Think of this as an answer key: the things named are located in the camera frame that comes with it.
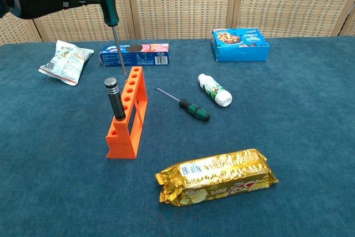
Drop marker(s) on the blue pink cookie box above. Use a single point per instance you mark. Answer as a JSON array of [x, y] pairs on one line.
[[144, 56]]

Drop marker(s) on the gold foil biscuit pack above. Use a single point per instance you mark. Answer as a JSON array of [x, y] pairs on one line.
[[216, 178]]

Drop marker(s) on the woven folding screen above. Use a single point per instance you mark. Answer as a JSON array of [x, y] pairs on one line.
[[180, 4]]

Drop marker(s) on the blue felt table cover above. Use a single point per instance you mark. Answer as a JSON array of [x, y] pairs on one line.
[[277, 126]]

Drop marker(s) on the green black striped screwdriver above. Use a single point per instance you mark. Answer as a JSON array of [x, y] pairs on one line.
[[194, 109]]

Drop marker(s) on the small white drink bottle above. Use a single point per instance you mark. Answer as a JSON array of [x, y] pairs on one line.
[[215, 90]]

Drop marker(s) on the light blue cookie box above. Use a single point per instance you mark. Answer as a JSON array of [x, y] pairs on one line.
[[241, 52]]

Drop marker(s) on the orange tool rack with holes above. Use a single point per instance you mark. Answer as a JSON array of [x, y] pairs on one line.
[[122, 148]]

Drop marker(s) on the silver black precision screwdriver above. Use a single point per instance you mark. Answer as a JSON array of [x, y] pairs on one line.
[[116, 101]]

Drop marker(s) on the white snack bag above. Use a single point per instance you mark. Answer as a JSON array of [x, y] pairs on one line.
[[66, 63]]

